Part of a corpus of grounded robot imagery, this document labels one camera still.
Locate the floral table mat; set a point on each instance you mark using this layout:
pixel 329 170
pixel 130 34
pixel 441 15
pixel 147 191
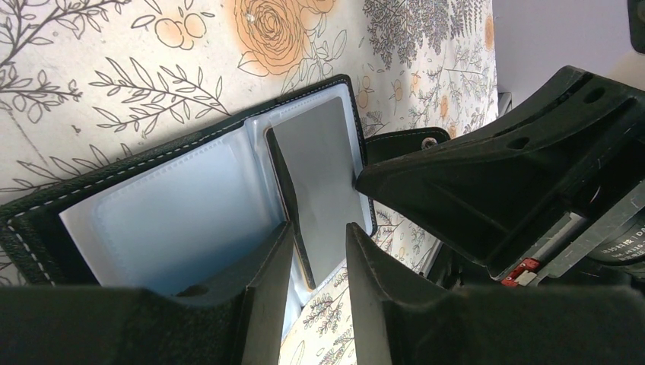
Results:
pixel 85 84

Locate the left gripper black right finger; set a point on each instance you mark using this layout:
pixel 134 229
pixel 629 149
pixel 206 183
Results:
pixel 400 317

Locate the grey metallic card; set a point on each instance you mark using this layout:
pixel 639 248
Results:
pixel 321 149

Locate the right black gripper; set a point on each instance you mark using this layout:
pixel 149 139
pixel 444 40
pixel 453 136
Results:
pixel 552 192

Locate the black card holder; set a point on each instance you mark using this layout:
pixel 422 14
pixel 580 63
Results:
pixel 177 214

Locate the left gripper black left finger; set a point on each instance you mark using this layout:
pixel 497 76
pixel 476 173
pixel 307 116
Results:
pixel 236 317

